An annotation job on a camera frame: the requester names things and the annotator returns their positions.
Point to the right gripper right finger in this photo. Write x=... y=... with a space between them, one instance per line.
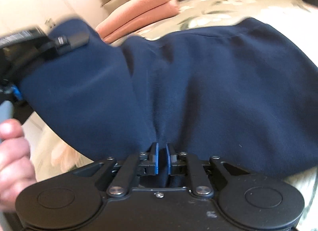
x=176 y=161

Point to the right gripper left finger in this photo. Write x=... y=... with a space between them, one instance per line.
x=149 y=161

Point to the navy blue hooded jacket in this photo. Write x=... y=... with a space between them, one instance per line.
x=243 y=92

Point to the person's left hand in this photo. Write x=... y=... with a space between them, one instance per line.
x=17 y=170

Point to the folded pink blanket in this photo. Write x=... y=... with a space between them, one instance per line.
x=134 y=15

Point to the floral quilted bedspread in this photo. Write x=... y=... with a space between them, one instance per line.
x=295 y=19

